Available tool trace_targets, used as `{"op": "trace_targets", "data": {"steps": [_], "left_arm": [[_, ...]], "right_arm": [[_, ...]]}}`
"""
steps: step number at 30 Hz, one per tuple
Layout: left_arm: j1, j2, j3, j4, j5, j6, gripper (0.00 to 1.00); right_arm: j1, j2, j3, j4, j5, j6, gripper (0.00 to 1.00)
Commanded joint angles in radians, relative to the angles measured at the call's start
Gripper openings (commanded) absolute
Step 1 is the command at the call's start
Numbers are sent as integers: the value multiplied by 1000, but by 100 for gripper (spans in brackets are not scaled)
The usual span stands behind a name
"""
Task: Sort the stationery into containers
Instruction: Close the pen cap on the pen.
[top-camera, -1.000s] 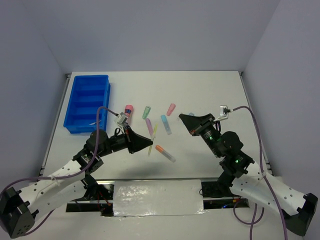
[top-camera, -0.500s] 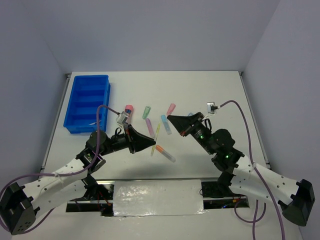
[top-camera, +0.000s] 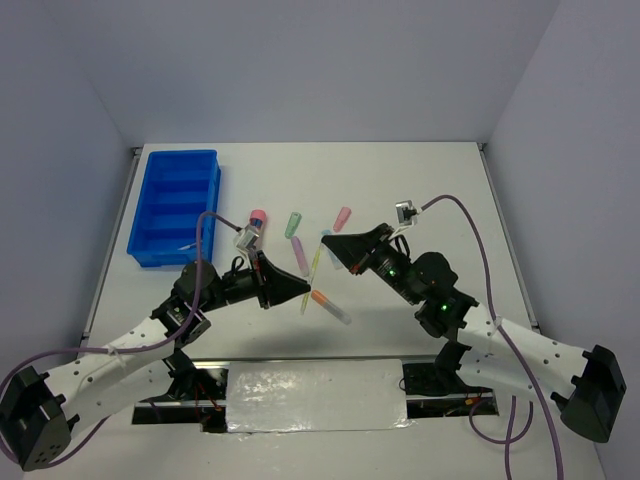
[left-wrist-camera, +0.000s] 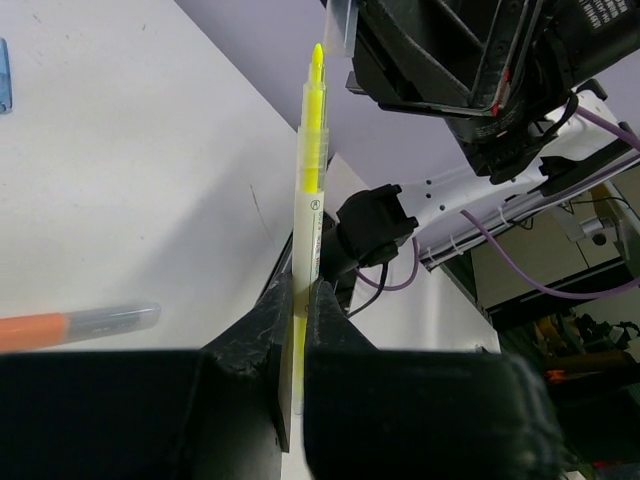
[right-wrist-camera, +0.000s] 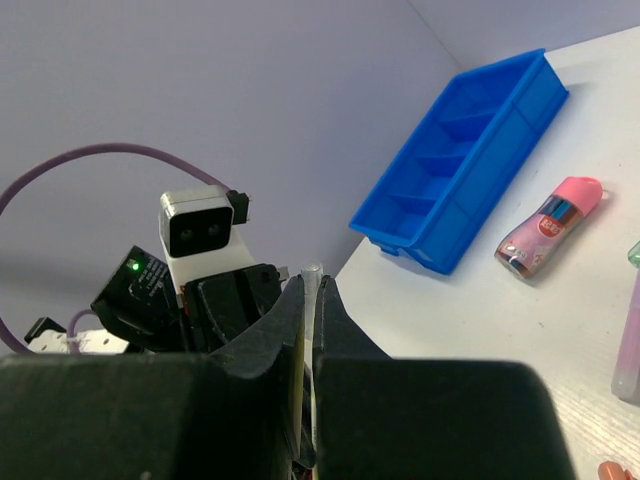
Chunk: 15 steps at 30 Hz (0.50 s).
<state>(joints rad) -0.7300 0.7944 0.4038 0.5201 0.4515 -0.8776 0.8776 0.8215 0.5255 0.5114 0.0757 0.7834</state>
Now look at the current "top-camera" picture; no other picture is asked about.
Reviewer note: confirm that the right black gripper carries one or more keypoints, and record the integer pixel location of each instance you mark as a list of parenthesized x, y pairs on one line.
[(354, 249)]

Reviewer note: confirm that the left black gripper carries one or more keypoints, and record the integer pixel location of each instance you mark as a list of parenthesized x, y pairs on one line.
[(279, 285)]

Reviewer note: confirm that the thin yellow pen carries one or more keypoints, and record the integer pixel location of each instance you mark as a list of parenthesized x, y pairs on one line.
[(312, 274)]

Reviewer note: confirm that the thin black white pen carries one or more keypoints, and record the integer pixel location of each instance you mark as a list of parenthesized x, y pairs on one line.
[(187, 247)]

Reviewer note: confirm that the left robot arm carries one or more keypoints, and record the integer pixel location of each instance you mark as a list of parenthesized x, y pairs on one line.
[(41, 413)]

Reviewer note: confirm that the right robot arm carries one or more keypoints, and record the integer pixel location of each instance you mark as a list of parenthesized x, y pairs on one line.
[(585, 387)]

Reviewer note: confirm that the blue highlighter pen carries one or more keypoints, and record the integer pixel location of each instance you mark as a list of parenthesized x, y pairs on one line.
[(335, 261)]

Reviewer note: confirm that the pink translucent cap case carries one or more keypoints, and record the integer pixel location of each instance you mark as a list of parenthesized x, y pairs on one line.
[(341, 219)]

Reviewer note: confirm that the purple highlighter pen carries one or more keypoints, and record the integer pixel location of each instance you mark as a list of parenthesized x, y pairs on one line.
[(300, 256)]

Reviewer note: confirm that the orange highlighter pen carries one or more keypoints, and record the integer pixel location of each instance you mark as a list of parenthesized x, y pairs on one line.
[(337, 312)]

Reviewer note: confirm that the green translucent cap case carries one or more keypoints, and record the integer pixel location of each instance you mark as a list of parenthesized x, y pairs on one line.
[(292, 224)]

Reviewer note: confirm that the pink capped glue bottle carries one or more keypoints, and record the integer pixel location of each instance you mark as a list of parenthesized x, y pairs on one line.
[(257, 220)]

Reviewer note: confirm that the blue compartment tray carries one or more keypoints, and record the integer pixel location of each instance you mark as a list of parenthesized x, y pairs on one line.
[(178, 185)]

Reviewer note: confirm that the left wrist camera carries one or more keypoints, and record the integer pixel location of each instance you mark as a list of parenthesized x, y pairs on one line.
[(247, 239)]

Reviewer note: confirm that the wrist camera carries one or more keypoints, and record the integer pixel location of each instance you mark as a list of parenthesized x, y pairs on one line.
[(407, 214), (247, 239)]

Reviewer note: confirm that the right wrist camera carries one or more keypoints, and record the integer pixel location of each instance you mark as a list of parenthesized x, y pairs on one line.
[(407, 214)]

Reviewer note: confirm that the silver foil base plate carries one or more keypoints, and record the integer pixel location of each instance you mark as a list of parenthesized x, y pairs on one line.
[(313, 396)]

